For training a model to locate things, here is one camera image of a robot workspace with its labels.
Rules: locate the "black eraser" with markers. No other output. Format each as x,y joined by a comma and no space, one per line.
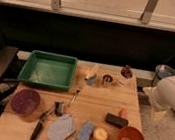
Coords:
116,121

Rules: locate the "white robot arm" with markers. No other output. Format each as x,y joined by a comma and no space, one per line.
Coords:
162,96

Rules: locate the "blue grey bowl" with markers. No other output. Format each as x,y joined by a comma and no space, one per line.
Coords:
162,71

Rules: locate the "silver fork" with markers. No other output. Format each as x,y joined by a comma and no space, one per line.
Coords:
74,96

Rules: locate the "green plastic tray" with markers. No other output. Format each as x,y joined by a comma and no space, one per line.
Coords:
49,70

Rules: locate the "small black metal cup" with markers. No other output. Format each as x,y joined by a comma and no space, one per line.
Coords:
59,108

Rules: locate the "small orange toy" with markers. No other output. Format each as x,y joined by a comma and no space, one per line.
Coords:
123,113

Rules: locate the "light blue cloth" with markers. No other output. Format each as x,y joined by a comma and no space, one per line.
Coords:
61,129

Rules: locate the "blue sponge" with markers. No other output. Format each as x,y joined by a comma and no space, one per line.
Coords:
86,131

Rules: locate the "purple round plate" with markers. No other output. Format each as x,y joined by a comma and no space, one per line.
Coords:
25,102

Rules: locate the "black handled knife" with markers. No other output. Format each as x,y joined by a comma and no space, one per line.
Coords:
39,125

